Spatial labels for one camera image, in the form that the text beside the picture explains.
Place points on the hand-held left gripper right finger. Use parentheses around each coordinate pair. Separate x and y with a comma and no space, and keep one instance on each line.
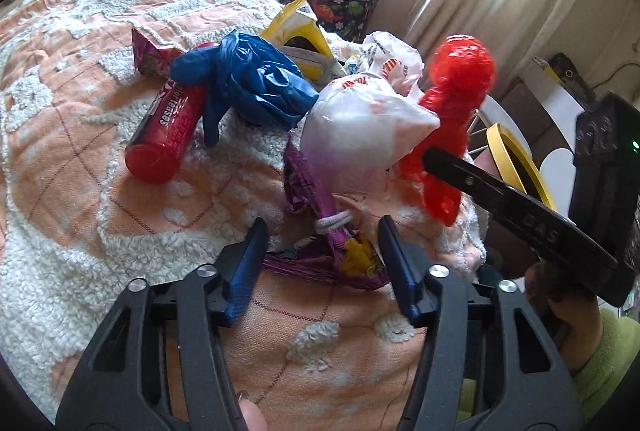
(400,271)

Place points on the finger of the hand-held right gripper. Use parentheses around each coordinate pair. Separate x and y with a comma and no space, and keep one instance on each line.
(460,173)

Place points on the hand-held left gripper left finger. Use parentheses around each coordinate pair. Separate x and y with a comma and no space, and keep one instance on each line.
(245,261)

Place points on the yellow trash bin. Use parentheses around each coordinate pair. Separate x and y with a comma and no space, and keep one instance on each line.
(520,156)

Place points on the purple snack wrapper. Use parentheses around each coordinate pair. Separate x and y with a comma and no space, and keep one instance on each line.
(305,181)

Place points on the red snack can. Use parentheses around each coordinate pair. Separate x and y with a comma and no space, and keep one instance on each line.
(165,131)

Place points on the blue rubber glove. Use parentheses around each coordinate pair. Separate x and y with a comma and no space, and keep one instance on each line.
(260,81)

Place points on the person's right forearm green sleeve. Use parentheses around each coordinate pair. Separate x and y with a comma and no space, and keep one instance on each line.
(615,361)

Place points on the person's right hand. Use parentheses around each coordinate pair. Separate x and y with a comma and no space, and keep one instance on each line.
(575,326)

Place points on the person's left hand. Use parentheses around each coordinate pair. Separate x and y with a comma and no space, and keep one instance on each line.
(254,418)

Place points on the white elastic band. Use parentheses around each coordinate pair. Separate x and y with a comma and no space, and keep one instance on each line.
(332,222)

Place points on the white desk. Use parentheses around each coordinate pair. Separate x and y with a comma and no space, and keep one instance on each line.
(555,111)

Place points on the dark device on desk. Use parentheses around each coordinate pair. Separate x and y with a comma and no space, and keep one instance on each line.
(565,76)

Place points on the white red-printed plastic bag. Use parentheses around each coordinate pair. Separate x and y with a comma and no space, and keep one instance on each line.
(390,56)

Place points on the peach and white blanket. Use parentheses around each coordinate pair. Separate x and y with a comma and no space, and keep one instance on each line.
(100,221)

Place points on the dinosaur print fabric basket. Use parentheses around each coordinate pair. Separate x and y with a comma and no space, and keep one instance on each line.
(345,18)

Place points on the yellow paper packet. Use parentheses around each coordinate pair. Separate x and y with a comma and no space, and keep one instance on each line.
(295,23)

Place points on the pink snack wrapper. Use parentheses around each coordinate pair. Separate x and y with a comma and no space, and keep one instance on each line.
(150,53)

